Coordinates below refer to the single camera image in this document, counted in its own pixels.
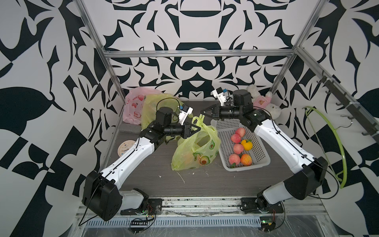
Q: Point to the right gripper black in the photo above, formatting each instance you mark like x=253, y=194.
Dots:
x=217, y=111

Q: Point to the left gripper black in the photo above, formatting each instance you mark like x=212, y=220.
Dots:
x=186, y=132

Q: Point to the green plastic bag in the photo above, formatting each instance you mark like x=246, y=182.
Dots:
x=198, y=150
x=153, y=102

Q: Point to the white plastic basket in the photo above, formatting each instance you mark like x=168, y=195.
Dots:
x=226, y=128

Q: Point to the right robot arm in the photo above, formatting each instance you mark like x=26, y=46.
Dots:
x=308, y=171

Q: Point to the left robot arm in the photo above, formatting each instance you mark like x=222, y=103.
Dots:
x=101, y=191

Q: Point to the pink peach top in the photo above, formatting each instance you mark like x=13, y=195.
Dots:
x=241, y=132

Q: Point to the pink peach upper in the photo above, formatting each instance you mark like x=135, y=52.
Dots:
x=236, y=138

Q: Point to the pink peach middle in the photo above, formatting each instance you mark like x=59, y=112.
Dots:
x=238, y=148

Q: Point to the peach pink front left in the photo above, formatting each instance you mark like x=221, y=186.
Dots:
x=234, y=159

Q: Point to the orange peach front right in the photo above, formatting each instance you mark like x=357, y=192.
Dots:
x=246, y=160

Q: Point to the pink plastic bag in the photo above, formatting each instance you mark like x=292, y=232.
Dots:
x=134, y=102

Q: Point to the white plush bunny pink shirt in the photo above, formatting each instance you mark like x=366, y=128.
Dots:
x=264, y=101

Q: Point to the yellow orange fruit with leaf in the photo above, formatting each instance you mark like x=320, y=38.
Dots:
x=247, y=144

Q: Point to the small round clock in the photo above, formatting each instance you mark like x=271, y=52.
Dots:
x=124, y=147

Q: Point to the green hoop hanger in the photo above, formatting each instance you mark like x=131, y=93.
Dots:
x=331, y=145

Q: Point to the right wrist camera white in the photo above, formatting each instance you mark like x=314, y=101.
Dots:
x=219, y=94

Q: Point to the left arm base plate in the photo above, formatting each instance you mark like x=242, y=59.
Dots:
x=149, y=206

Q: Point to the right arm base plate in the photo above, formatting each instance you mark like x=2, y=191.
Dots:
x=259, y=205

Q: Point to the black wall hook rack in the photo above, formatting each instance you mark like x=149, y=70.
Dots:
x=355, y=108

